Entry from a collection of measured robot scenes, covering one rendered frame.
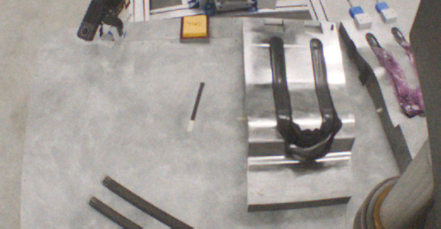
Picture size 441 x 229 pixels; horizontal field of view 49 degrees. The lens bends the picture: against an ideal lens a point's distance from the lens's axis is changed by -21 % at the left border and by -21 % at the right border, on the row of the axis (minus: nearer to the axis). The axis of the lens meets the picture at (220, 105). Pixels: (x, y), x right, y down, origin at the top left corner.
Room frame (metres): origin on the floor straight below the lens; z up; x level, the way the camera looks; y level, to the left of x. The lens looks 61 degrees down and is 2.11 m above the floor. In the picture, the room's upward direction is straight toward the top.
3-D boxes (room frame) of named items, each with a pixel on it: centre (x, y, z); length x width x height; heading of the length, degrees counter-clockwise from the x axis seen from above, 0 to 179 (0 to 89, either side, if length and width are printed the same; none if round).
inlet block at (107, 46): (0.87, 0.26, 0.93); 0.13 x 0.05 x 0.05; 156
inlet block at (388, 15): (1.05, -0.51, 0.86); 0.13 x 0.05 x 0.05; 18
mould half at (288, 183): (0.69, -0.19, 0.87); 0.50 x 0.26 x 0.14; 1
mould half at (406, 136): (0.78, -0.55, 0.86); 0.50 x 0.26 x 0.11; 18
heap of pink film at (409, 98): (0.78, -0.54, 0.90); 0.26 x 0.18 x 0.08; 18
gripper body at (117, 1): (0.86, 0.27, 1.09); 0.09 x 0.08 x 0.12; 156
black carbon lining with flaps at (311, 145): (0.71, -0.20, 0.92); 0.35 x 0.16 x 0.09; 1
